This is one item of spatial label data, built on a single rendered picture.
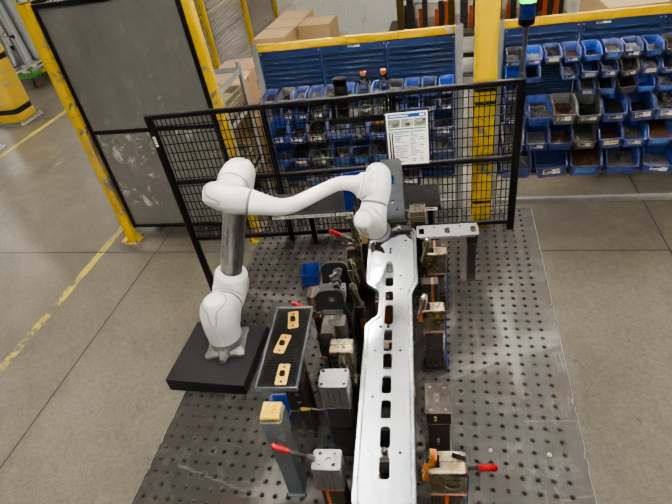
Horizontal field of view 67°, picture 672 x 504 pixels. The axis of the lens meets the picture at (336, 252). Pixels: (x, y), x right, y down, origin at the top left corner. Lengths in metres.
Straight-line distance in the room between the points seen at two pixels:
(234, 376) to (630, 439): 1.96
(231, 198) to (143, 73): 2.23
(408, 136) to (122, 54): 2.23
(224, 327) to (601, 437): 1.94
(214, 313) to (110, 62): 2.38
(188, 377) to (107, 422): 1.20
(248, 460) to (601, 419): 1.83
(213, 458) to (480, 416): 1.04
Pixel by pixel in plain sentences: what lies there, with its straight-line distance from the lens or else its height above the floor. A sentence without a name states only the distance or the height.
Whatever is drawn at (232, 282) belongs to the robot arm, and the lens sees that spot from 2.36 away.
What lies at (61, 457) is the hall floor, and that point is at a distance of 3.49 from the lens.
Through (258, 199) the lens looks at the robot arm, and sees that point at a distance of 1.93.
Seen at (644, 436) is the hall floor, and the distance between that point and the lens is 3.08.
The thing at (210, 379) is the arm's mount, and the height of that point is 0.76.
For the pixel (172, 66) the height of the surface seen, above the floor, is 1.50.
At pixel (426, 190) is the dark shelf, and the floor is 1.03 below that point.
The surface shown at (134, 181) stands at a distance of 4.57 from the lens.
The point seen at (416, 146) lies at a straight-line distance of 2.67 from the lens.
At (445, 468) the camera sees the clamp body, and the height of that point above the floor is 1.06.
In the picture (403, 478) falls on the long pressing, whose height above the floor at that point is 1.00.
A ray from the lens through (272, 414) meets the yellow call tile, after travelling 1.62.
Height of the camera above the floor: 2.44
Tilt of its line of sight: 37 degrees down
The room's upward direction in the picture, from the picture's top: 10 degrees counter-clockwise
